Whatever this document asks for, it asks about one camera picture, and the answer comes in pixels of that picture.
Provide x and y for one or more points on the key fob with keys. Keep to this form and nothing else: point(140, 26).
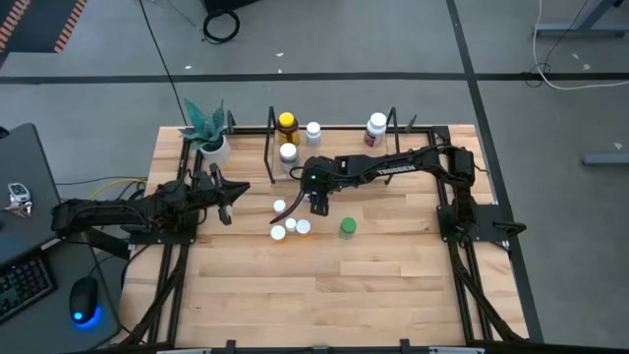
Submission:
point(18, 193)

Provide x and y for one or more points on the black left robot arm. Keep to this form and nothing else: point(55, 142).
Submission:
point(113, 211)

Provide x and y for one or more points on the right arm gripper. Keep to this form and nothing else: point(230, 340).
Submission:
point(319, 174)

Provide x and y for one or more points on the green succulent plant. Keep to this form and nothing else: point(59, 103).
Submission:
point(209, 129)

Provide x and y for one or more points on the silver metal bracket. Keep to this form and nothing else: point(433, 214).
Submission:
point(457, 351)
point(187, 351)

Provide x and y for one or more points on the black backlit keyboard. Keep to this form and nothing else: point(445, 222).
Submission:
point(24, 285)

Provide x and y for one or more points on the white-capped bottle maroon label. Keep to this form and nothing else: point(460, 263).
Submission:
point(377, 120)

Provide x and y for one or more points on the brown jar yellow lid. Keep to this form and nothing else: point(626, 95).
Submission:
point(286, 120)

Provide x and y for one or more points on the white bottle grey label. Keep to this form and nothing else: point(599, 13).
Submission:
point(313, 129)

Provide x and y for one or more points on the black aluminium table frame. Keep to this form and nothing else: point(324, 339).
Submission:
point(178, 305)

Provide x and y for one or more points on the white plant pot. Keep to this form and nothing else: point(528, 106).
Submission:
point(216, 155)

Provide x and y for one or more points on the black computer mouse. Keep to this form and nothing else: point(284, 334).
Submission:
point(83, 297)

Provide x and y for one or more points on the clear bottle green label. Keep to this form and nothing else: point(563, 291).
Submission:
point(288, 151)

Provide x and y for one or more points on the dark grey side desk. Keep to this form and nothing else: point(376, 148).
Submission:
point(29, 157)

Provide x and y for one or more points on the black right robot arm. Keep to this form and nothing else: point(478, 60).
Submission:
point(393, 167)

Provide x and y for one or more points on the pink bottle white cap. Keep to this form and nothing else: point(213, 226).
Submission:
point(279, 205)

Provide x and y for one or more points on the green-capped bottle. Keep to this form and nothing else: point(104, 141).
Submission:
point(348, 225)

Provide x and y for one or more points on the dark mat orange stripes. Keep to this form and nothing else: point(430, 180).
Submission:
point(39, 24)

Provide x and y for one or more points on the black floor object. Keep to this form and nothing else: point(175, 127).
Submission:
point(226, 4)

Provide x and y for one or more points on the orange vial white cap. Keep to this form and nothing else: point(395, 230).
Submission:
point(278, 232)
point(303, 226)

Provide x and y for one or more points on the grey table leg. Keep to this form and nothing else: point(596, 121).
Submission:
point(607, 158)
point(580, 30)

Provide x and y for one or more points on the small white bottle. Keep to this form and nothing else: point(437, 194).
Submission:
point(291, 223)

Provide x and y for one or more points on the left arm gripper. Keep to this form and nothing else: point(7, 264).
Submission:
point(223, 216)

